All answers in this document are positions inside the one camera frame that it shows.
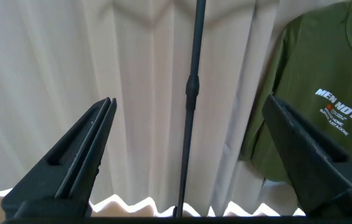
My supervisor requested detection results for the green garment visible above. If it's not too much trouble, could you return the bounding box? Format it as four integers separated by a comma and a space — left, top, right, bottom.
239, 0, 352, 185

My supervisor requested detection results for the beige curtain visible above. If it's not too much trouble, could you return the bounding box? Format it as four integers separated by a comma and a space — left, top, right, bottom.
0, 0, 352, 217

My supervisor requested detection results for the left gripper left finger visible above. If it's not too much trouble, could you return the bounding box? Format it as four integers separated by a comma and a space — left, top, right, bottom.
1, 97, 118, 218

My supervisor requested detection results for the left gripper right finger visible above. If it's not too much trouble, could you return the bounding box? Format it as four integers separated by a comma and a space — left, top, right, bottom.
262, 94, 352, 217

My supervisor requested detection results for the black clothes rack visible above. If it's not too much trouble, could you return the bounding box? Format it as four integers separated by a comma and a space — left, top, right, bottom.
172, 0, 207, 218

